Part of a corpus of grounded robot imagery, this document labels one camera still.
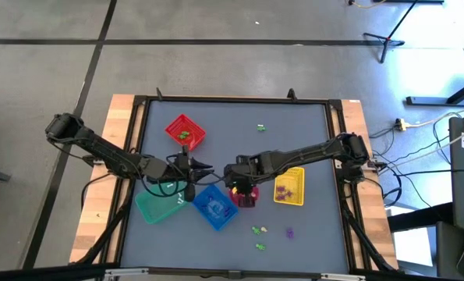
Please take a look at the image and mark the white power cable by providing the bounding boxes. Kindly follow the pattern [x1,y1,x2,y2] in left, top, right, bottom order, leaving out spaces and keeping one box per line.
[406,103,464,129]

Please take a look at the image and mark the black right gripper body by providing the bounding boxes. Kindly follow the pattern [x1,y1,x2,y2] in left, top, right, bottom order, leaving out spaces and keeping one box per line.
[235,180,260,208]

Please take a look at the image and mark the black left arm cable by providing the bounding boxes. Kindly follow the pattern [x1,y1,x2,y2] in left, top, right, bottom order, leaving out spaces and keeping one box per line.
[80,171,112,212]

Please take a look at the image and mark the black tripod stand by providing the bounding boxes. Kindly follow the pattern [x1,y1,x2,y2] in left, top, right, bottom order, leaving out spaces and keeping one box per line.
[362,0,420,65]

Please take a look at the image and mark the dark grey equipment box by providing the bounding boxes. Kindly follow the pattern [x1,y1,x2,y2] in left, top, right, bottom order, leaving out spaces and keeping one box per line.
[435,221,464,281]

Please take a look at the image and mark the blue plastic basket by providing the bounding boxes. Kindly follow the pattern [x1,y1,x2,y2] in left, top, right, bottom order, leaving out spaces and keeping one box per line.
[191,183,240,232]

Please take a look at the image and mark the black floor cable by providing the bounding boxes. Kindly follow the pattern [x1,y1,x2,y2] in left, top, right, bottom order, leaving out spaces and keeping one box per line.
[367,112,462,208]

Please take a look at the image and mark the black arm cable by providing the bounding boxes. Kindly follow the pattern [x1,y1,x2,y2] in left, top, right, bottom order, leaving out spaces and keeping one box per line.
[80,171,112,212]
[195,171,229,187]

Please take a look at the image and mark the pink plastic bowl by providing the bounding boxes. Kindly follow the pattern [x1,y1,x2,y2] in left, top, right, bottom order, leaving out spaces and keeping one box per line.
[228,185,261,209]

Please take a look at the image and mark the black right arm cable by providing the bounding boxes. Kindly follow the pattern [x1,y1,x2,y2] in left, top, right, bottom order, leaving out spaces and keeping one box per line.
[195,171,229,187]

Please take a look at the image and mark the black table frame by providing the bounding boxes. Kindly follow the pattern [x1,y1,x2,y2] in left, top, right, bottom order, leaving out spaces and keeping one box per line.
[70,87,398,281]

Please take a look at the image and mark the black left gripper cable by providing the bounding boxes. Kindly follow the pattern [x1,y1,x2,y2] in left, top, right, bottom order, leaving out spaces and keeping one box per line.
[140,154,190,198]

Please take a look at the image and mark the black desk leg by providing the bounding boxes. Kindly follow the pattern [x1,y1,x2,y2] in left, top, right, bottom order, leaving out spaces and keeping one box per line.
[406,76,464,107]
[387,202,455,233]

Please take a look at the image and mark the teal plastic bin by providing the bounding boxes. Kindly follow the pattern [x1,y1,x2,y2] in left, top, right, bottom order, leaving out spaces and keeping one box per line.
[134,180,189,226]

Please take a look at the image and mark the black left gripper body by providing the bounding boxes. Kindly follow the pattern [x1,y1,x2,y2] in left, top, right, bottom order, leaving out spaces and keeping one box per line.
[172,144,197,203]

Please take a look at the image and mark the yellow plastic basket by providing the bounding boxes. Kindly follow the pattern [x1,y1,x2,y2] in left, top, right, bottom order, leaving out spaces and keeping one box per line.
[273,166,306,207]

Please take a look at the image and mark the red plastic basket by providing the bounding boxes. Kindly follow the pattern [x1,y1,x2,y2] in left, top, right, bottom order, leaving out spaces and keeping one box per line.
[164,113,208,151]

